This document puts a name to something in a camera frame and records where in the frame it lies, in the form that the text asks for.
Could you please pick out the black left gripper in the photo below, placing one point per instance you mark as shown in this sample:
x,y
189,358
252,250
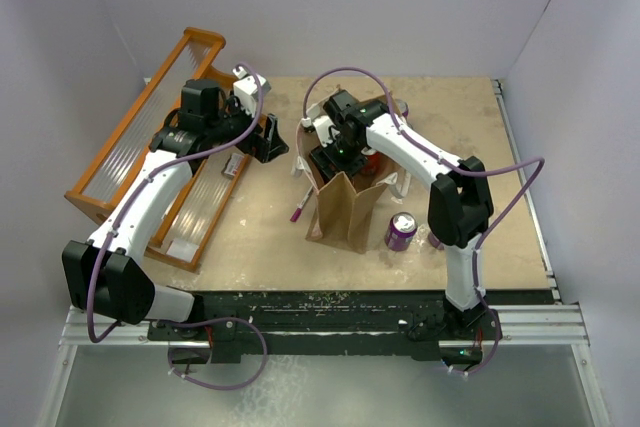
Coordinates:
x,y
264,148

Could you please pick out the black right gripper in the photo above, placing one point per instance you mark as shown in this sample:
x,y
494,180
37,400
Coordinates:
x,y
323,156

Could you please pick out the red cola can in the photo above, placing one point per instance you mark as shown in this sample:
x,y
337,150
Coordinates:
x,y
372,162

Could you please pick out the brown canvas tote bag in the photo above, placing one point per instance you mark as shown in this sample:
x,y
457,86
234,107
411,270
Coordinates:
x,y
344,206

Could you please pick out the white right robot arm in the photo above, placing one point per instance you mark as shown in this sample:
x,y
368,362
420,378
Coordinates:
x,y
460,203

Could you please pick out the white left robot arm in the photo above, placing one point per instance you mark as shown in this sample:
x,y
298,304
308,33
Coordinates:
x,y
104,273

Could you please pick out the small purple marker pen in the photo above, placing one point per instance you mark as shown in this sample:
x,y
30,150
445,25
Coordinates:
x,y
301,205

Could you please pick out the purple soda can far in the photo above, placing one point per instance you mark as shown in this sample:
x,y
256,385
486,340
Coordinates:
x,y
403,108

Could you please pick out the purple soda can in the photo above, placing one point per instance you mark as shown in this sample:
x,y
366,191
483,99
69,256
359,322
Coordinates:
x,y
401,229
403,108
434,241

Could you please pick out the purple soda can front left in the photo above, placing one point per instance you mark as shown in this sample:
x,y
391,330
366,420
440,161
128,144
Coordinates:
x,y
401,229

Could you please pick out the purple soda can front right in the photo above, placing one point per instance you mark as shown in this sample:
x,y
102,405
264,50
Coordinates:
x,y
434,241

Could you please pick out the orange wooden framed tray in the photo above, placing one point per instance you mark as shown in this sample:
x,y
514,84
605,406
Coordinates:
x,y
189,222

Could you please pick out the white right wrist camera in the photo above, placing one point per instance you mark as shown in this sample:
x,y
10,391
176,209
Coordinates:
x,y
320,126

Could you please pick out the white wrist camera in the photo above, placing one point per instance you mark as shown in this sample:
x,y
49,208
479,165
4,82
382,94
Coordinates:
x,y
320,126
246,92

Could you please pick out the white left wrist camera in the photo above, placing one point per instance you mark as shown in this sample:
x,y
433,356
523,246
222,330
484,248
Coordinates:
x,y
246,92

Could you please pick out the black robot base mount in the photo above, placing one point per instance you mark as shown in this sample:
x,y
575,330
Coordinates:
x,y
224,326

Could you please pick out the aluminium front rail frame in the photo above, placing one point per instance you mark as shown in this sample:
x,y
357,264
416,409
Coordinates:
x,y
540,375

